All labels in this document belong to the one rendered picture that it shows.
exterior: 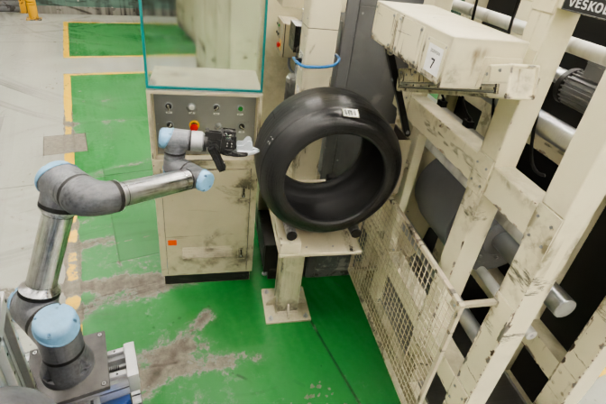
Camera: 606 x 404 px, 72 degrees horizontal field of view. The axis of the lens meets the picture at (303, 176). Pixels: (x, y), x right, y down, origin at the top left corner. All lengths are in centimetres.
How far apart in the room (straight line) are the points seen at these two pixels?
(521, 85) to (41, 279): 148
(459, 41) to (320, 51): 69
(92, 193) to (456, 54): 107
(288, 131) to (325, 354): 141
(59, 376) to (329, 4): 156
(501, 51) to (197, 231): 183
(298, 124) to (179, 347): 149
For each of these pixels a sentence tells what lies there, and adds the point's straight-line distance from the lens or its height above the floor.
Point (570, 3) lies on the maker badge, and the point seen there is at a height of 189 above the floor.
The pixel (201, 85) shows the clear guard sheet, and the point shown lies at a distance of 210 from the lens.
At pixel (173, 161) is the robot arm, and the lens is 156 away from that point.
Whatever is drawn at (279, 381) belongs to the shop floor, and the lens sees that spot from 236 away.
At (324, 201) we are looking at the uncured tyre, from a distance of 193.
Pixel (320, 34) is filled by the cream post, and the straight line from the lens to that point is 176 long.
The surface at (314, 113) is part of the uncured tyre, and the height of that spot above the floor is 144.
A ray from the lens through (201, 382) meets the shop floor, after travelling 236.
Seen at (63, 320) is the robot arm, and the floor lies 94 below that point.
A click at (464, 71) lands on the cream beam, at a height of 169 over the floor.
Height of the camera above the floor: 198
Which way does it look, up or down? 30 degrees down
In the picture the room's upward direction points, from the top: 7 degrees clockwise
